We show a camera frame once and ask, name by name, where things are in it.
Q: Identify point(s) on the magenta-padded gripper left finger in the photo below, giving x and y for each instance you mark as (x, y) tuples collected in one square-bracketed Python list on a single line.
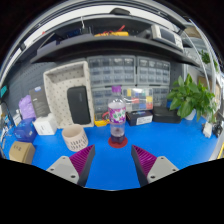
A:
[(65, 168)]

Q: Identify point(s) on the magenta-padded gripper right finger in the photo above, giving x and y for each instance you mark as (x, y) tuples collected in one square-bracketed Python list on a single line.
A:
[(160, 166)]

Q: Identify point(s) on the purple-capped clear drink bottle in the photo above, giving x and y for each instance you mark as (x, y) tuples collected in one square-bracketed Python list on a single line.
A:
[(117, 113)]

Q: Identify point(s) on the beige cup with grey dashes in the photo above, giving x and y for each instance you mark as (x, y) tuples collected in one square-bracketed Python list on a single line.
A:
[(75, 138)]

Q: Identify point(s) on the brown cardboard box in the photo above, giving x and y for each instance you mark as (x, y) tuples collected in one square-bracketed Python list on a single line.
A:
[(21, 152)]

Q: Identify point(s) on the white carton box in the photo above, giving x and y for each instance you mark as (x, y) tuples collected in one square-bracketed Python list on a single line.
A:
[(45, 125)]

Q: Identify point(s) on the flat black box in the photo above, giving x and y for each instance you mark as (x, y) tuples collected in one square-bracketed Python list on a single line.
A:
[(166, 116)]

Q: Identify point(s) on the black box with white label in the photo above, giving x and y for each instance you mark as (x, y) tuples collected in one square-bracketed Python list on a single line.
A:
[(140, 118)]

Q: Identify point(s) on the flat round red coaster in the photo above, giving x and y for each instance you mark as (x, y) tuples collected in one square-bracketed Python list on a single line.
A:
[(111, 144)]

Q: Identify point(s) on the blue carton box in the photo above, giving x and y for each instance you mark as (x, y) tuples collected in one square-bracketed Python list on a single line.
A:
[(25, 130)]

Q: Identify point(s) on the yellow multimeter with red leads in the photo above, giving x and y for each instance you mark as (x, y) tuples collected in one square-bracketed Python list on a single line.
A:
[(101, 121)]

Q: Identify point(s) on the black zip case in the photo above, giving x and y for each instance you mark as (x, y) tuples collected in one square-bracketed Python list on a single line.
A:
[(78, 105)]

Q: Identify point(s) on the beige perforated tray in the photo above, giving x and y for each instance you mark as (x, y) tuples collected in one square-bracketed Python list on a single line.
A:
[(56, 100)]

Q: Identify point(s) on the small white yellow-labelled box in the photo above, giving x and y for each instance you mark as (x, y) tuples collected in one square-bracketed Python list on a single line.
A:
[(17, 118)]

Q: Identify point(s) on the grey parts drawer cabinet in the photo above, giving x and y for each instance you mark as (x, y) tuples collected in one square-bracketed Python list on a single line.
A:
[(161, 96), (100, 101), (111, 71), (153, 71)]

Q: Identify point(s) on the clear organizer with coloured parts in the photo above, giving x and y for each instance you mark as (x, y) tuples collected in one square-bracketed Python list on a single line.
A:
[(138, 99)]

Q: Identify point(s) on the dark grey tall carton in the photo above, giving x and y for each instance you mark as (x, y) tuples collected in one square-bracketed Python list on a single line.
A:
[(40, 101)]

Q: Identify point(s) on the purple plastic bag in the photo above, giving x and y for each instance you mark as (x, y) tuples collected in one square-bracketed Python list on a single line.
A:
[(26, 106)]

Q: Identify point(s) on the green potted plant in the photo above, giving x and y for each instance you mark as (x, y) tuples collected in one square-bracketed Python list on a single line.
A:
[(190, 98)]

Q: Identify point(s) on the white metal shelf rack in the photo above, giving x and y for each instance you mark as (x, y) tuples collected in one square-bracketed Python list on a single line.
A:
[(205, 56)]

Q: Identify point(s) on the dark grey overhead shelf unit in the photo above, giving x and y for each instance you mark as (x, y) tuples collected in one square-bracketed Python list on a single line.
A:
[(100, 45)]

